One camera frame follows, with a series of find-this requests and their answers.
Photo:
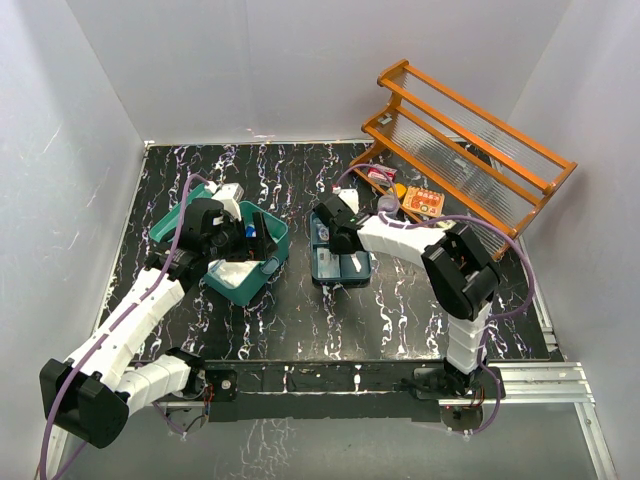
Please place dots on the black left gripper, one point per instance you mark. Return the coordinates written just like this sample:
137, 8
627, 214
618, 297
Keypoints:
230, 220

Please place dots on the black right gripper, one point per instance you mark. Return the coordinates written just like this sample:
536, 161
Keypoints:
337, 249

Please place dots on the teal medicine kit box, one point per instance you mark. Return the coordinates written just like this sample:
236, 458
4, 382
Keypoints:
190, 269

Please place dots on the clear tape roll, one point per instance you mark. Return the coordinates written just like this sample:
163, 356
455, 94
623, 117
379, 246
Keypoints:
322, 233

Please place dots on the black scissors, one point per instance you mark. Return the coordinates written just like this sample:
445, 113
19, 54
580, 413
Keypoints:
355, 262

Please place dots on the white gauze pack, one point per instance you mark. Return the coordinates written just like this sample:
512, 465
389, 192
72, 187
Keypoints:
229, 274

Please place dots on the blue divided tray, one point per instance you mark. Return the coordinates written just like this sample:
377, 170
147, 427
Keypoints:
349, 278

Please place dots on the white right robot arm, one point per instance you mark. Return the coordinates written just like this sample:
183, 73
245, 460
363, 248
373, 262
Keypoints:
462, 274

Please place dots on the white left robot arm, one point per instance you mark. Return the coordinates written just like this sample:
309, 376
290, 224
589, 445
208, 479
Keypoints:
92, 394

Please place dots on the red white medicine box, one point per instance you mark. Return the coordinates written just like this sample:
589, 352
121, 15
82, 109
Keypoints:
381, 174

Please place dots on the clear measuring cup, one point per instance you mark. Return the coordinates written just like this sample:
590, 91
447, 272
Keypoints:
388, 205

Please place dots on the small green white box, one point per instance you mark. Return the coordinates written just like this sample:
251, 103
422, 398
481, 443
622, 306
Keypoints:
445, 224

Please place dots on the orange wooden shelf rack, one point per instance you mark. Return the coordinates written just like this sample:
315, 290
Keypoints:
485, 167

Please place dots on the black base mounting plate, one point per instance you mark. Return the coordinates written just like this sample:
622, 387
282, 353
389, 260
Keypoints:
314, 390

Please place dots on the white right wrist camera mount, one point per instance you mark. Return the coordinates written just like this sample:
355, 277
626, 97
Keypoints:
349, 196

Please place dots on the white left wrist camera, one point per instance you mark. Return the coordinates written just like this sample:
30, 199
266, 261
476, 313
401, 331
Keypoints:
230, 195

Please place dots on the aluminium frame rail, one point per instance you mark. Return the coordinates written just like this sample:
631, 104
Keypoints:
466, 411

